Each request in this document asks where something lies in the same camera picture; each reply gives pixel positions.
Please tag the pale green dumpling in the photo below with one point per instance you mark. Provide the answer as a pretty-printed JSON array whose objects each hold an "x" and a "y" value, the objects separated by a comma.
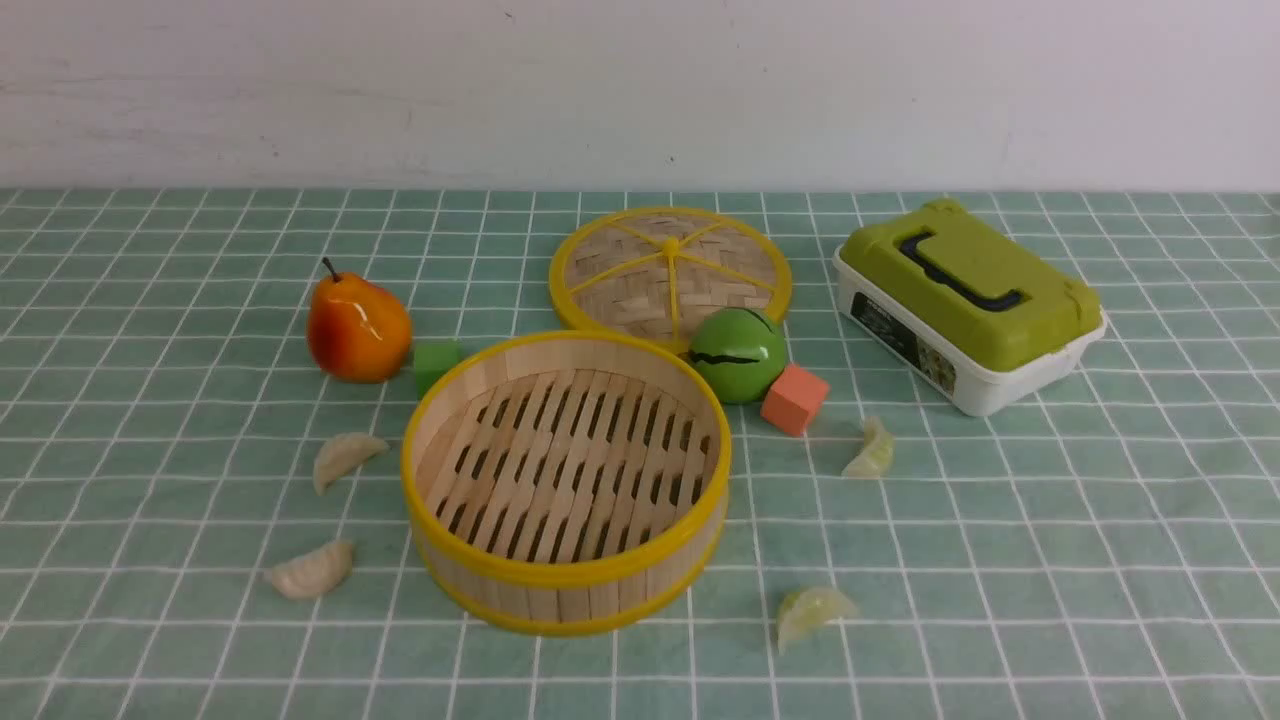
[
  {"x": 876, "y": 453},
  {"x": 806, "y": 610}
]

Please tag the white dumpling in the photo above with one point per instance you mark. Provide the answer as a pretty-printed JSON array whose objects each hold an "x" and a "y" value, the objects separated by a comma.
[
  {"x": 342, "y": 454},
  {"x": 315, "y": 573}
]

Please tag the woven bamboo steamer lid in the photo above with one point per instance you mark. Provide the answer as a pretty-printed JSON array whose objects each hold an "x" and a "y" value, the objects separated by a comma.
[{"x": 657, "y": 273}]

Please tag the bamboo steamer tray yellow rim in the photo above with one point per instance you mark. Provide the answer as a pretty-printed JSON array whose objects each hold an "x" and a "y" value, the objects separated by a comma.
[{"x": 567, "y": 483}]

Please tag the orange foam cube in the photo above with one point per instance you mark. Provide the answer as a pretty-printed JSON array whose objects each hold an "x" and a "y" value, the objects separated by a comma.
[{"x": 794, "y": 400}]

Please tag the green foam cube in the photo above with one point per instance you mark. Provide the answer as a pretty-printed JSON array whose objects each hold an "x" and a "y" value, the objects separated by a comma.
[{"x": 431, "y": 359}]

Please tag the orange red toy pear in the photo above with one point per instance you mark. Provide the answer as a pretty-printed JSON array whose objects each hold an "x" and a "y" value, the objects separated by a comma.
[{"x": 356, "y": 331}]

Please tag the green lid white lunch box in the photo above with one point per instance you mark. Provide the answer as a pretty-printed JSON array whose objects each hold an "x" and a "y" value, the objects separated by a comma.
[{"x": 979, "y": 317}]

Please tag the green checkered tablecloth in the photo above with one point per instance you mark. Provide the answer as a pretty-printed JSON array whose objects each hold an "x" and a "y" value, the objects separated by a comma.
[{"x": 1106, "y": 549}]

